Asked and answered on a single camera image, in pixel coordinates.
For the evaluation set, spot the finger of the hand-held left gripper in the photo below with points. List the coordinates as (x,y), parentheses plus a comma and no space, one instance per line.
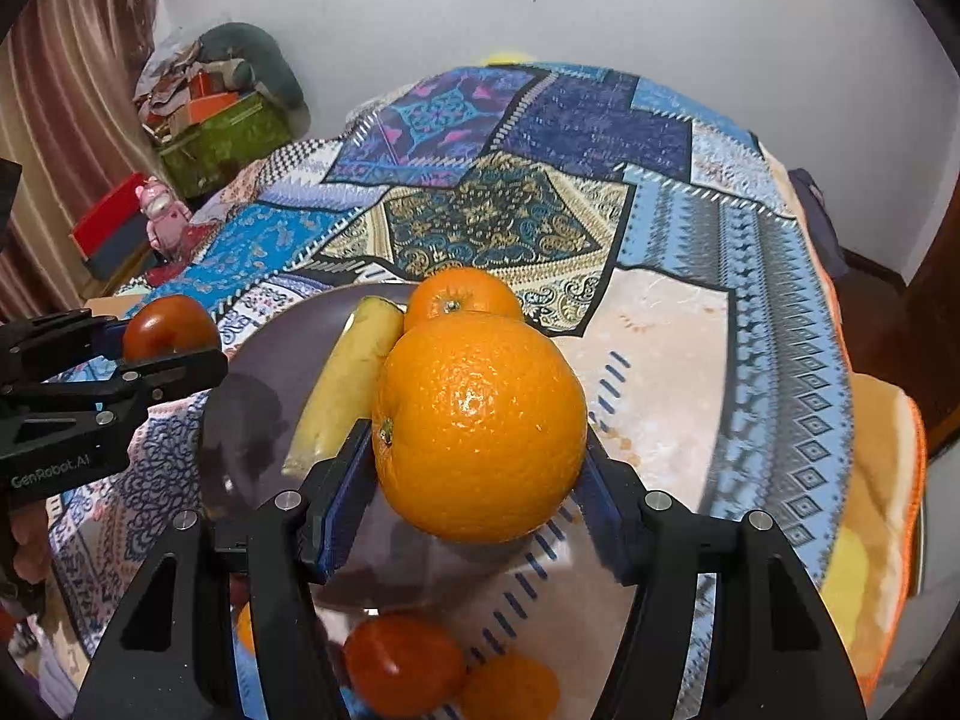
(161,375)
(71,334)

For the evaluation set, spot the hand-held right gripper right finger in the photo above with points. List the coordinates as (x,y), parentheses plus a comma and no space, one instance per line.
(600,514)

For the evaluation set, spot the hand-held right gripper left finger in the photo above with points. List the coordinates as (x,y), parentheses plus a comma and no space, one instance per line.
(341,514)

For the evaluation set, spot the red tomato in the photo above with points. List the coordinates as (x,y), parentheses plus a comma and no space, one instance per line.
(171,326)
(403,664)

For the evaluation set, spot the dark glass plate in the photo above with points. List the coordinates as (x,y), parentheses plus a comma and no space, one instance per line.
(251,420)

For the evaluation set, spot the large orange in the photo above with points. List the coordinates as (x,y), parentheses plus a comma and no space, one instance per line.
(480,427)

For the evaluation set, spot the person's left hand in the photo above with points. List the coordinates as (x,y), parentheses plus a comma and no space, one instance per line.
(31,547)

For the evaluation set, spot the red box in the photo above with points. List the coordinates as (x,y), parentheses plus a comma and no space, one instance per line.
(105,229)

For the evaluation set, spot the yellow banana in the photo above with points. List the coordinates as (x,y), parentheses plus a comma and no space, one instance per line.
(345,382)

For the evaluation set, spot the pink toy figure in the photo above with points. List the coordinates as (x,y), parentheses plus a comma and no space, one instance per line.
(161,216)

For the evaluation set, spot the brown curtain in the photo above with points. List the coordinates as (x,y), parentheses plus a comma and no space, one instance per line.
(64,105)

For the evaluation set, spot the green patterned box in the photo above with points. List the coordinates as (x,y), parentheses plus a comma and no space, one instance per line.
(221,141)

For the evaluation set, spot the orange box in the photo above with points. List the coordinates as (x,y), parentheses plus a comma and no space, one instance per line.
(217,101)

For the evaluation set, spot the orange fleece blanket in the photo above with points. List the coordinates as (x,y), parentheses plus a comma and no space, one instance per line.
(885,510)

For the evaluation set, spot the patchwork printed blanket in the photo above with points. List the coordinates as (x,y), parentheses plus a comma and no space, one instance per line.
(525,202)

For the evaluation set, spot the grey cushion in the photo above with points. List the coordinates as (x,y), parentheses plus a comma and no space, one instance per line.
(259,60)

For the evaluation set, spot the brown wooden furniture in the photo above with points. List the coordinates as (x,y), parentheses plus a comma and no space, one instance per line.
(911,330)

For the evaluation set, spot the dark blue cloth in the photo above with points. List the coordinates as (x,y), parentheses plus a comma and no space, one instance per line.
(819,225)

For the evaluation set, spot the yellow object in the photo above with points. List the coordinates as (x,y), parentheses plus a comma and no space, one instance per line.
(506,57)

